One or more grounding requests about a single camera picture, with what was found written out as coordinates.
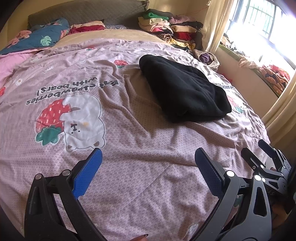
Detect black long-sleeve shirt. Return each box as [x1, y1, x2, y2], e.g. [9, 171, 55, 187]
[139, 54, 232, 123]

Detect pile of folded clothes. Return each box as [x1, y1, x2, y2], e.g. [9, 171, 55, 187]
[138, 9, 204, 50]

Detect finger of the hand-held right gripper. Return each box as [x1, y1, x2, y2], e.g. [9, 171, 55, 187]
[240, 147, 265, 176]
[258, 139, 292, 171]

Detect plain pink quilt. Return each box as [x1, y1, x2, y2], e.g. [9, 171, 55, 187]
[0, 50, 47, 88]

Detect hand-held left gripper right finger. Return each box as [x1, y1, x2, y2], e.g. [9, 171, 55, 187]
[190, 148, 272, 241]

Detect red and cream pillow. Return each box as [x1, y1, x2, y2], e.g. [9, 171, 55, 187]
[68, 21, 107, 35]

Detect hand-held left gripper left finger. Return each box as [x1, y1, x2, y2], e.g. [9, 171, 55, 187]
[24, 148, 109, 241]

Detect purple cloth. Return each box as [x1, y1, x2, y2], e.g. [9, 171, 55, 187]
[193, 49, 220, 70]

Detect grey padded headboard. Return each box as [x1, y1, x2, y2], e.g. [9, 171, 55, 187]
[28, 0, 148, 29]

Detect barred window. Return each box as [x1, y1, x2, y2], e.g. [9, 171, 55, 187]
[222, 0, 296, 72]

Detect blue leaf-print quilt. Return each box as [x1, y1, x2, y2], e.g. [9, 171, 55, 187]
[0, 18, 71, 56]

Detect clothes on windowsill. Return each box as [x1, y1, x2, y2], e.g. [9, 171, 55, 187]
[220, 35, 292, 95]

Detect pink strawberry printed blanket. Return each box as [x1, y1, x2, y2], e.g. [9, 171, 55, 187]
[0, 38, 271, 241]

